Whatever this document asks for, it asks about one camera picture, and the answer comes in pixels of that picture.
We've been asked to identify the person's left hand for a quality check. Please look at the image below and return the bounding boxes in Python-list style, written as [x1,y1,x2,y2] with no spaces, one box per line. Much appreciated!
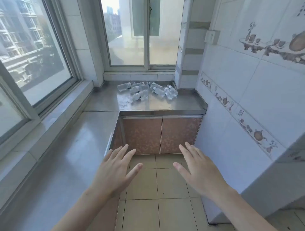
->
[91,144,143,198]

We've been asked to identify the person's right forearm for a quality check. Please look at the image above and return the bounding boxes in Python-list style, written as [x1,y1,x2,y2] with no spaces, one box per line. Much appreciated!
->
[202,185,278,231]

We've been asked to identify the large white framed window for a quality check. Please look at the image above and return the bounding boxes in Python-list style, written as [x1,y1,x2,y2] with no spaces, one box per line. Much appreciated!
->
[0,0,84,146]

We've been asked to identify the white framed sliding window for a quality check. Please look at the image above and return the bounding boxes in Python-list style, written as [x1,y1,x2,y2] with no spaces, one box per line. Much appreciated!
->
[99,0,185,72]

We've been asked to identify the pile of clear water bottles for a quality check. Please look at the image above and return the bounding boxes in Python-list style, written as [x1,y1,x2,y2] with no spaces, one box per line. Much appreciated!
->
[117,82,179,102]

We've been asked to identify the person's right hand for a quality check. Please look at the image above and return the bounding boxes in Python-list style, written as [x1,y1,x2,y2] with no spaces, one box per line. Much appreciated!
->
[173,142,231,197]

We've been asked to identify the person's left forearm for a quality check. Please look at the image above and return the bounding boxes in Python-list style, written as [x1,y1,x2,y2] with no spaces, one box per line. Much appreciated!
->
[51,187,119,231]

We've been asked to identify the white wall switch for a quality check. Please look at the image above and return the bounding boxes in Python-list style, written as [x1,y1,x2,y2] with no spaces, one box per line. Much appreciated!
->
[204,30,221,45]

